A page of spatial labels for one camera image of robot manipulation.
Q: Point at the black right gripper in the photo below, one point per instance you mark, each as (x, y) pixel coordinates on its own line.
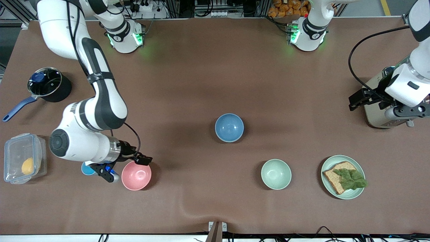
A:
(126, 150)

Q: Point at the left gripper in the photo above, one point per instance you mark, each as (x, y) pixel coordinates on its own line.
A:
(378, 90)

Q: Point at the blue bowl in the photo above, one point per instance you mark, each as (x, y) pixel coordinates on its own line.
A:
(229, 127)

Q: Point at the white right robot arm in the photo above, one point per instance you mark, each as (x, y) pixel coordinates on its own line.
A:
(107, 101)

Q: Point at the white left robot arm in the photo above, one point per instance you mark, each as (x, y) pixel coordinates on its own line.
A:
(310, 33)

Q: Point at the pink bowl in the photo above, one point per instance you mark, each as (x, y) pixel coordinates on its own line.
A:
(136, 178)

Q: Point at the pale green bowl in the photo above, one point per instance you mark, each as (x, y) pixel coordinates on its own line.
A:
(276, 174)

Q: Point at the beige chrome toaster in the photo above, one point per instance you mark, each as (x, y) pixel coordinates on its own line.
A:
(374, 116)

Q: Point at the light blue cup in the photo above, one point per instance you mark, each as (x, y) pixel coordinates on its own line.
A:
(86, 169)

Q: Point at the green plate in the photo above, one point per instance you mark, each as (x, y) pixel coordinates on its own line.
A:
(331, 163)

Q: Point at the green lettuce leaf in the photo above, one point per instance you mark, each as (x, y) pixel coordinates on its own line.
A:
(351, 179)

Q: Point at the brown bread slice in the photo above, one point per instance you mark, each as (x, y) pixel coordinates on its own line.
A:
(332, 178)

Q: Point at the yellow lemon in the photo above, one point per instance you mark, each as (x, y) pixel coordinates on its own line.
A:
(28, 166)

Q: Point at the glass lid blue knob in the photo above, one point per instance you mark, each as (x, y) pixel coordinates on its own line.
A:
(50, 84)

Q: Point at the bag of orange snacks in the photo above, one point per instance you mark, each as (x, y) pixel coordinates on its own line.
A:
(282, 10)

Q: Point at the clear plastic lidded container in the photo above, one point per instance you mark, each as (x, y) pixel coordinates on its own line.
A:
(16, 151)

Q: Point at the white power strip with plugs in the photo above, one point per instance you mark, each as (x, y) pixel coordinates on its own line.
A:
(151, 15)

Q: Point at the small white power strip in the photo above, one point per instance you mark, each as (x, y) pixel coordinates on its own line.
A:
(220, 13)

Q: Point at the table edge bracket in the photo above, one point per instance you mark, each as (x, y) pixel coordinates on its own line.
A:
(223, 227)

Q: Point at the aluminium frame strut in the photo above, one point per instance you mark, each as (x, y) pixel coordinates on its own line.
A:
(20, 13)

